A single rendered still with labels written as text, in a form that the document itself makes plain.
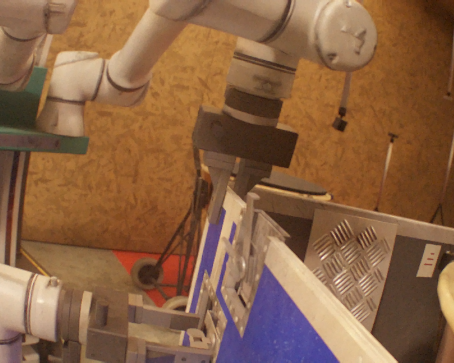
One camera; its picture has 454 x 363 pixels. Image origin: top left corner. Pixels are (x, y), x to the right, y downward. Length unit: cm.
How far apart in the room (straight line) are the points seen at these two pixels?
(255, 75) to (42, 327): 41
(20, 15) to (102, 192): 246
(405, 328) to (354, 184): 341
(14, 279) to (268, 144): 38
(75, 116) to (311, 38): 108
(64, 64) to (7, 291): 99
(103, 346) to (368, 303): 51
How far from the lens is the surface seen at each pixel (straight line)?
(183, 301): 215
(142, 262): 258
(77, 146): 146
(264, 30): 44
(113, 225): 313
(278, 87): 58
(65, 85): 142
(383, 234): 83
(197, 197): 227
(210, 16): 41
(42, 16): 67
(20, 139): 135
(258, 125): 60
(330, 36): 44
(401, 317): 95
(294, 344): 33
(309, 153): 382
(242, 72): 57
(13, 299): 55
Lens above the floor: 106
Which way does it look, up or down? 9 degrees down
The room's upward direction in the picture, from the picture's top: 13 degrees clockwise
